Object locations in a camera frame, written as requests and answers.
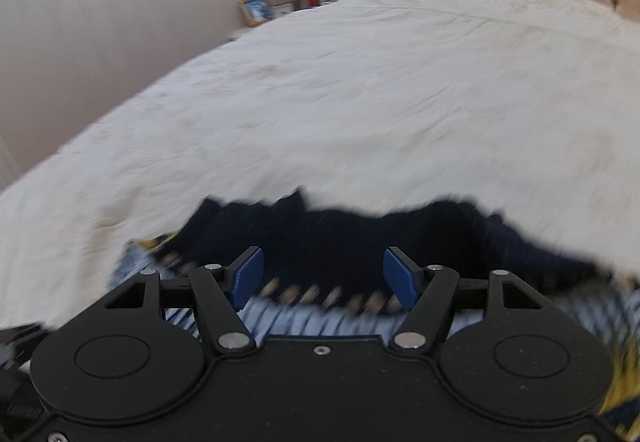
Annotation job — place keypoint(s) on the patterned navy yellow knit sweater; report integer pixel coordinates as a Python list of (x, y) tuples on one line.
[(340, 242)]

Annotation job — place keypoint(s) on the white bedspread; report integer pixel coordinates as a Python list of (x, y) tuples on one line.
[(350, 97)]

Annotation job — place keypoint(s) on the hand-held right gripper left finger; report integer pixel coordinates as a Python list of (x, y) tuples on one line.
[(248, 274)]

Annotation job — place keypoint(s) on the gold picture frame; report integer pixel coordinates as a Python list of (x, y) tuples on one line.
[(256, 10)]

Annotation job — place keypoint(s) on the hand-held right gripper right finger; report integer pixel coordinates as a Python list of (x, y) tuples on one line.
[(400, 274)]

